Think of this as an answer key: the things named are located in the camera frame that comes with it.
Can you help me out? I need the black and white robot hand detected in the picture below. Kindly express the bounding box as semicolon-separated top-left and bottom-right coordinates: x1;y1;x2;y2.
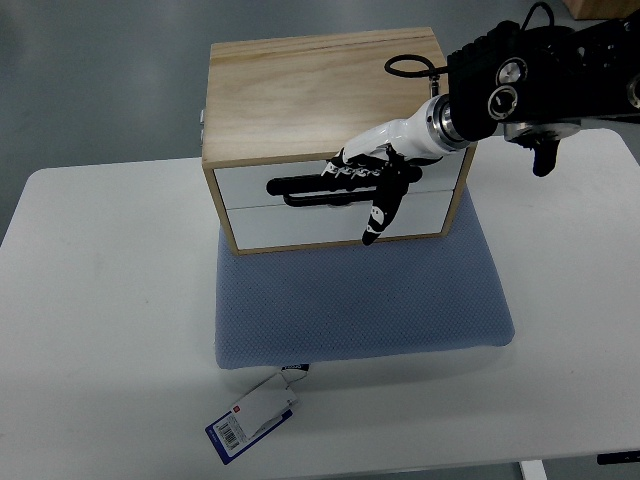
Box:
321;95;461;245

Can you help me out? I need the white drawer black handle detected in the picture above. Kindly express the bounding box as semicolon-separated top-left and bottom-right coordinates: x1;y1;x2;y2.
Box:
214;149;469;209

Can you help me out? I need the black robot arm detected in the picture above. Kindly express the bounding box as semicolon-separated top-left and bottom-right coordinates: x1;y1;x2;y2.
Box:
384;12;639;177

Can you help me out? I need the wooden drawer cabinet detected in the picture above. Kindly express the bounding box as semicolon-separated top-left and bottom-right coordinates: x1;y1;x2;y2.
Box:
202;27;445;254

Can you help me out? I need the white lower drawer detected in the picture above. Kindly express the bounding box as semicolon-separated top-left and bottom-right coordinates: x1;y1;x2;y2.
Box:
228;191;453;250

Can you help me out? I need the blue-grey cushion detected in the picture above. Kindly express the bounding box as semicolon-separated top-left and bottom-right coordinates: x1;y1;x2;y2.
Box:
214;194;515;369

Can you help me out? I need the cardboard box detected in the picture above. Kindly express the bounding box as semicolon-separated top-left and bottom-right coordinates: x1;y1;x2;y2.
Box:
563;0;639;20

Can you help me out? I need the white and blue product tag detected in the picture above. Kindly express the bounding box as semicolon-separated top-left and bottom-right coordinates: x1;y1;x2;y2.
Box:
205;364;310;465

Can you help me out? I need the white table leg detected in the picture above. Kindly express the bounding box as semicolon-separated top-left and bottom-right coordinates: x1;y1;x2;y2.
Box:
519;460;548;480

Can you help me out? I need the black table control panel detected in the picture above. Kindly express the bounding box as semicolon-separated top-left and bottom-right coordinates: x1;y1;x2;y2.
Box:
597;450;640;466

